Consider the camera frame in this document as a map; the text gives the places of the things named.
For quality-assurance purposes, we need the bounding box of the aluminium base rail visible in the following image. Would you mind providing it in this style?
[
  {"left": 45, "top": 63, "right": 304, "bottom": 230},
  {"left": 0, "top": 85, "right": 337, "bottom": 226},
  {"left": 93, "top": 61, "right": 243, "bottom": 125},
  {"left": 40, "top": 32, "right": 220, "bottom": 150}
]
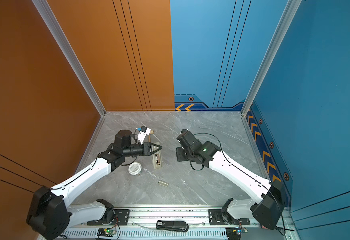
[{"left": 36, "top": 205, "right": 300, "bottom": 240}]

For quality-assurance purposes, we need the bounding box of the aluminium corner post left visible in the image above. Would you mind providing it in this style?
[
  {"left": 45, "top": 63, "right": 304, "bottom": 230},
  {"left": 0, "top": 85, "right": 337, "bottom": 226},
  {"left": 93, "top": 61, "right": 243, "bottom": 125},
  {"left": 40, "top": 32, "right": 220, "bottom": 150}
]
[{"left": 31, "top": 0, "right": 107, "bottom": 117}]

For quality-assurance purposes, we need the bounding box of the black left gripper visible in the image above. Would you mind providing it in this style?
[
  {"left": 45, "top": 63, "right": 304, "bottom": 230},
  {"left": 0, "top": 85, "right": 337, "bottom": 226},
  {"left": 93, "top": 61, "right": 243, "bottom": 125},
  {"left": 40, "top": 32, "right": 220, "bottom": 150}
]
[{"left": 123, "top": 142, "right": 162, "bottom": 159}]

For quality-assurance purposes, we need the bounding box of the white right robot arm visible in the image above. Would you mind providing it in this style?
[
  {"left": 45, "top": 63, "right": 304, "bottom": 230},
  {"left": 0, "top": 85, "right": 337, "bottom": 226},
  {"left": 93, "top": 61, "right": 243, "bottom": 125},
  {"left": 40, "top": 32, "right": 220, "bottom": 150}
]
[{"left": 177, "top": 129, "right": 287, "bottom": 234}]

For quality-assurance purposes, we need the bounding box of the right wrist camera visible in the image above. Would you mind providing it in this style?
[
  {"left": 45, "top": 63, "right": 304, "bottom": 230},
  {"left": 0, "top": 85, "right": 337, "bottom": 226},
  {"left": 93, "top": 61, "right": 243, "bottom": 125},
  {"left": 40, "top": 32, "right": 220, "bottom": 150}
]
[{"left": 177, "top": 129, "right": 196, "bottom": 148}]

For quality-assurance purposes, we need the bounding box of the aluminium corner post right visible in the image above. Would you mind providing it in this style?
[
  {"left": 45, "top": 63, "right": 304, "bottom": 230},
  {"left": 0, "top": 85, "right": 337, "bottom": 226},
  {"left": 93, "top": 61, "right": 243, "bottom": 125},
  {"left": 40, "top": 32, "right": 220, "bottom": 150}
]
[{"left": 241, "top": 0, "right": 302, "bottom": 117}]

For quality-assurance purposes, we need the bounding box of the green circuit board left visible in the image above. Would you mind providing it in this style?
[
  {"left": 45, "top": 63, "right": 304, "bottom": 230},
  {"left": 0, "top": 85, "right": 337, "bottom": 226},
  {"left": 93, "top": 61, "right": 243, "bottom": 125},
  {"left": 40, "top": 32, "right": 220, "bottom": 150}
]
[{"left": 97, "top": 228, "right": 118, "bottom": 239}]

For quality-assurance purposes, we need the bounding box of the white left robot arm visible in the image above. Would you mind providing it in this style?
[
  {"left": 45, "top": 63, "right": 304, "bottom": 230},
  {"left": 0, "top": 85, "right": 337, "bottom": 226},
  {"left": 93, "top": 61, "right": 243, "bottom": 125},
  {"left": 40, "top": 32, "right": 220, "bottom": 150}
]
[{"left": 26, "top": 130, "right": 162, "bottom": 240}]

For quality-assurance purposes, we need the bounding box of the wooden mallet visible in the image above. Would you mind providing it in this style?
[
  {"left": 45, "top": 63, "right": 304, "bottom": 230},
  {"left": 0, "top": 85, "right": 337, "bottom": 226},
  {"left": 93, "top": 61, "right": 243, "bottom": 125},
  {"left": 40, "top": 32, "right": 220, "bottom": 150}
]
[{"left": 148, "top": 130, "right": 154, "bottom": 142}]

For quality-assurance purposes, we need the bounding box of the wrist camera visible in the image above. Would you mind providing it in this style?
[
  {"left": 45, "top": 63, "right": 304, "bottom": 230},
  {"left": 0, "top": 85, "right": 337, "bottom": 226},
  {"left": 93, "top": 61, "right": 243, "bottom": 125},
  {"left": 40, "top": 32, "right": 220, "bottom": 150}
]
[
  {"left": 136, "top": 126, "right": 152, "bottom": 145},
  {"left": 177, "top": 129, "right": 196, "bottom": 148}
]

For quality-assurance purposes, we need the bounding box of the aluminium corner post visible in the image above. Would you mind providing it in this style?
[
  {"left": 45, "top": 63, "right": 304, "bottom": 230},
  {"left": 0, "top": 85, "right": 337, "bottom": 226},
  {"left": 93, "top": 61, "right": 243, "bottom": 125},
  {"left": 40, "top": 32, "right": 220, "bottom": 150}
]
[
  {"left": 241, "top": 0, "right": 302, "bottom": 117},
  {"left": 31, "top": 0, "right": 107, "bottom": 117}
]

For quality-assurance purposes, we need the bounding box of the black handheld scanner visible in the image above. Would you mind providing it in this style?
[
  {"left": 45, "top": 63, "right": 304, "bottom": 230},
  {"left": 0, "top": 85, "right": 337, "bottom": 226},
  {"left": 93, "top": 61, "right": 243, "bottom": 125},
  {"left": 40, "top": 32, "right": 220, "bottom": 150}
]
[{"left": 156, "top": 220, "right": 189, "bottom": 233}]

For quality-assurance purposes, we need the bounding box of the remote battery cover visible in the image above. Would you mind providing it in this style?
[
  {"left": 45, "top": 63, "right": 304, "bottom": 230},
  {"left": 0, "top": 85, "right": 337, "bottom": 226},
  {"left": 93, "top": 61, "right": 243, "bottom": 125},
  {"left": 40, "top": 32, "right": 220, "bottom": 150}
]
[{"left": 158, "top": 181, "right": 169, "bottom": 187}]

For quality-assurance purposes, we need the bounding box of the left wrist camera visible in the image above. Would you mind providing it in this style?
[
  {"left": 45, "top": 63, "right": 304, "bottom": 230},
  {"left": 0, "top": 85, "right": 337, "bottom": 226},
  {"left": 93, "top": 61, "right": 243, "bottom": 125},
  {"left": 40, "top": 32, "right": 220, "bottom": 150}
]
[{"left": 136, "top": 126, "right": 152, "bottom": 145}]

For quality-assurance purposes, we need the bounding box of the circuit board right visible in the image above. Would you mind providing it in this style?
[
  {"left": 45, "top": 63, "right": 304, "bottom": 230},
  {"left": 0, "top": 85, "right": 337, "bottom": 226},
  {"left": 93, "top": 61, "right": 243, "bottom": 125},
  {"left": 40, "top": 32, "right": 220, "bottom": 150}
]
[{"left": 226, "top": 226, "right": 248, "bottom": 240}]

